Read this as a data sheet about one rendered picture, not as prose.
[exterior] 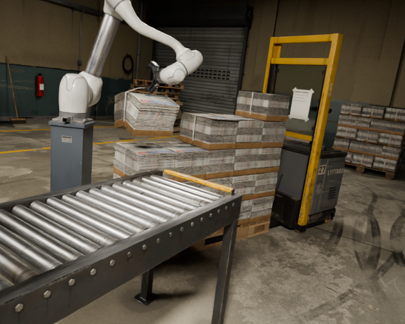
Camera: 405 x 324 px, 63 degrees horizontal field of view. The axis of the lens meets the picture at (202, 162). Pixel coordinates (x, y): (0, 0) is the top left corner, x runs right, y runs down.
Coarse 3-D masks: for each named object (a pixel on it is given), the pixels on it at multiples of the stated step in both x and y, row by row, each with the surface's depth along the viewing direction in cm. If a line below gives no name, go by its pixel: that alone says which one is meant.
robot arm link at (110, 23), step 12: (108, 12) 197; (108, 24) 199; (96, 36) 203; (108, 36) 201; (96, 48) 202; (108, 48) 205; (96, 60) 204; (84, 72) 206; (96, 72) 206; (96, 84) 207; (96, 96) 211
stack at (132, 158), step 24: (120, 144) 233; (144, 144) 242; (168, 144) 253; (120, 168) 233; (144, 168) 216; (168, 168) 228; (192, 168) 241; (216, 168) 256; (240, 168) 273; (216, 192) 262; (240, 192) 280; (240, 216) 288
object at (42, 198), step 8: (128, 176) 168; (136, 176) 170; (88, 184) 149; (96, 184) 150; (104, 184) 151; (56, 192) 135; (64, 192) 136; (72, 192) 138; (16, 200) 123; (24, 200) 124; (32, 200) 124; (40, 200) 126; (0, 208) 114; (8, 208) 117
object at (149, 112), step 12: (132, 96) 208; (144, 96) 211; (156, 96) 219; (132, 108) 207; (144, 108) 202; (156, 108) 207; (168, 108) 212; (132, 120) 207; (144, 120) 207; (156, 120) 212; (168, 120) 217
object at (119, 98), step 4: (116, 96) 228; (120, 96) 223; (116, 100) 228; (120, 100) 223; (116, 104) 228; (120, 104) 223; (116, 108) 228; (120, 108) 223; (116, 112) 227; (120, 112) 222; (116, 116) 227; (120, 116) 222; (116, 120) 229; (120, 128) 229; (124, 128) 229
